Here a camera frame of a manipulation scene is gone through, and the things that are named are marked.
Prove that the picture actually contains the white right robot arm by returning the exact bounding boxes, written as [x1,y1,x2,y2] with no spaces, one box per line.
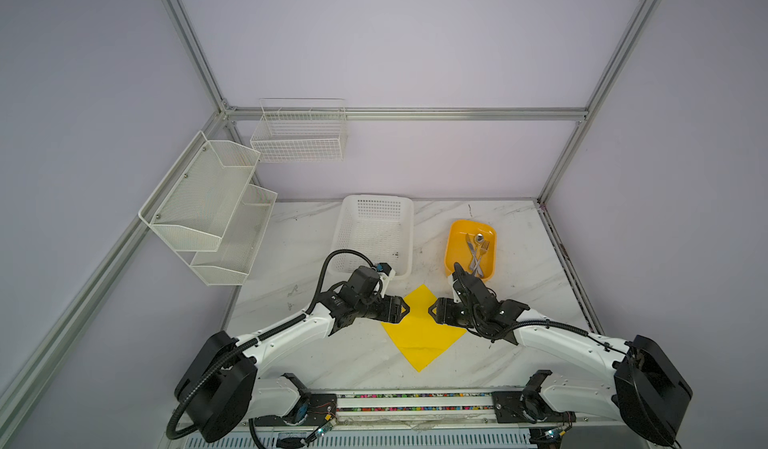
[427,264,693,448]

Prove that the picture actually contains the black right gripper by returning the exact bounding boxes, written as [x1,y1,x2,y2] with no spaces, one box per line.
[424,297,481,327]

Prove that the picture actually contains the white mesh upper wall shelf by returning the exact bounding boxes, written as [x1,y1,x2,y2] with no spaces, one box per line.
[138,133,260,252]

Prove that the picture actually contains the silver fork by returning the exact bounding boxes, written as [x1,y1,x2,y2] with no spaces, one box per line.
[473,240,490,278]

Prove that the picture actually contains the white mesh lower wall shelf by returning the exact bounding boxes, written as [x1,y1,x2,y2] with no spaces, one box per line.
[191,184,277,286]

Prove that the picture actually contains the white mesh wall shelf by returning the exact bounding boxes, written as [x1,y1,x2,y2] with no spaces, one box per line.
[138,133,260,252]
[191,184,277,286]

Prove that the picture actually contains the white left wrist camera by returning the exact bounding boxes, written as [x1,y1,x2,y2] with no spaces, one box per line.
[375,262,396,280]

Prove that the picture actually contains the silver spoon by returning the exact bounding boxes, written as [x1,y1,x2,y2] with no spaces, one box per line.
[470,233,485,278]

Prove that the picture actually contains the white wire wall basket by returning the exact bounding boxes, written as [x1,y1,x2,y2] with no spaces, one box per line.
[250,98,348,163]

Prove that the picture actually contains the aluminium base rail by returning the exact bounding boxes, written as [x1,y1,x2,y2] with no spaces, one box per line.
[161,388,661,449]

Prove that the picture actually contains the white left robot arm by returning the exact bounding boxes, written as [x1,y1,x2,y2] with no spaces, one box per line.
[165,263,410,443]

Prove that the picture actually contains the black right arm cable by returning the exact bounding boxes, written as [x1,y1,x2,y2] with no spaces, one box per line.
[467,319,631,354]

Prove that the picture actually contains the yellow plastic tray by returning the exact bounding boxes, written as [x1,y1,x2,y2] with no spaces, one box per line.
[444,220,497,282]

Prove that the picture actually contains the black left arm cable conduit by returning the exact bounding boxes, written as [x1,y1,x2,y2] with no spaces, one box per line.
[165,248,376,441]

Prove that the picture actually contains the white perforated plastic basket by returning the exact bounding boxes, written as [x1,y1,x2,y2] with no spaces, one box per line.
[331,194,414,279]

